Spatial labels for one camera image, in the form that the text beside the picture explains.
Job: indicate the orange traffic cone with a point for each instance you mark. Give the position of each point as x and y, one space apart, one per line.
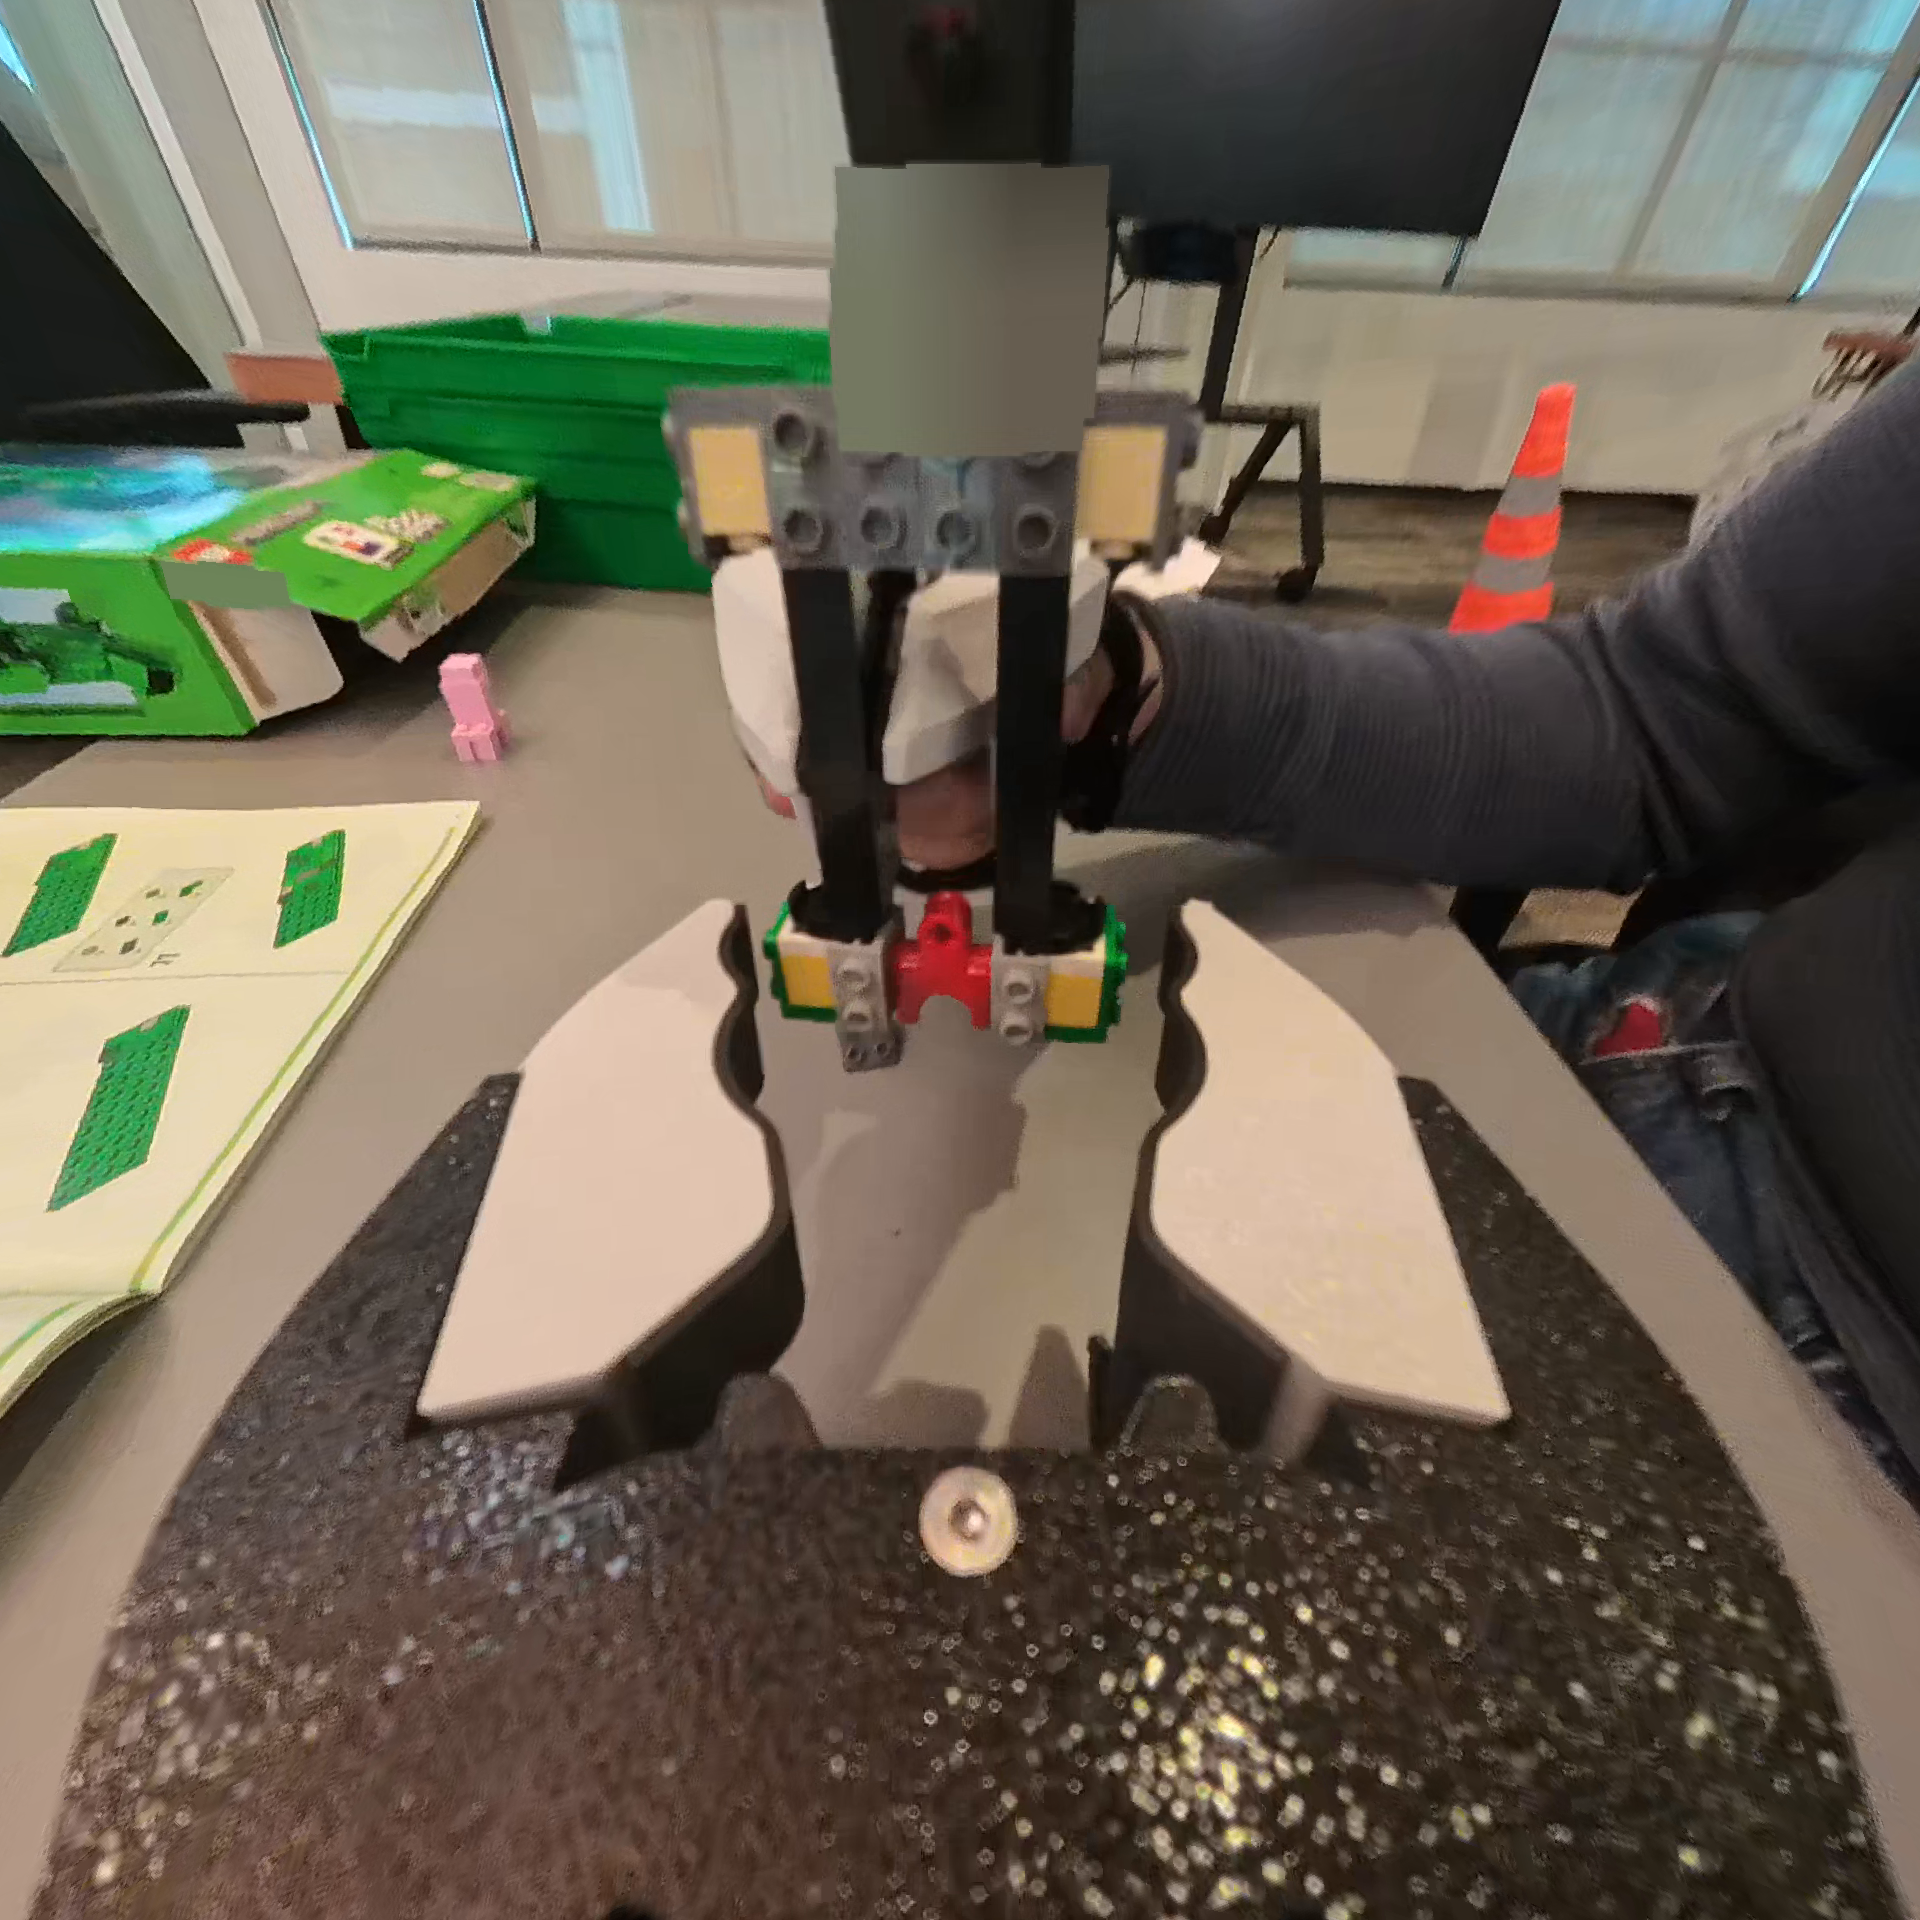
1517 523

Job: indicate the green toy box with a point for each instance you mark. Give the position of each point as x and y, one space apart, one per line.
89 645

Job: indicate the person's right hand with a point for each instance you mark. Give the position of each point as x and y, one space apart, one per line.
945 822

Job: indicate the grey desk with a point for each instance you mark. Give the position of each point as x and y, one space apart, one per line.
599 839

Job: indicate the black monitor stand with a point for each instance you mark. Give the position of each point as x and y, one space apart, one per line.
1263 436

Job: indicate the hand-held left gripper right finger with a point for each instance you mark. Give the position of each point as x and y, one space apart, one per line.
1322 1200

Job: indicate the toy brick model with black pillars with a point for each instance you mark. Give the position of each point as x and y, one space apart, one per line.
837 719

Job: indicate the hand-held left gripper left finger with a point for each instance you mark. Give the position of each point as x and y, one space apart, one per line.
599 1200

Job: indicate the opened green cardboard box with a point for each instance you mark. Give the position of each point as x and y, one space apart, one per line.
376 523

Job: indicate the pink toy pig figure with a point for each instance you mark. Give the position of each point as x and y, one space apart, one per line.
473 711

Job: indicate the window with white blind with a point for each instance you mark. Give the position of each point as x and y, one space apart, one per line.
661 118
1679 136

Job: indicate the person's right forearm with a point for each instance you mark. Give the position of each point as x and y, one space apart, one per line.
1501 719

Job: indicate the open brick instruction booklet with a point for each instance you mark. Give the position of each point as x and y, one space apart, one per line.
227 1077

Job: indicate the black monitor screen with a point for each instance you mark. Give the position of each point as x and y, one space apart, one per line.
1322 106

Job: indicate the green plastic bin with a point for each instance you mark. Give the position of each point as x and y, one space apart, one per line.
599 419

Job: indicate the person's legs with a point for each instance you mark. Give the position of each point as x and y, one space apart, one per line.
1679 1077

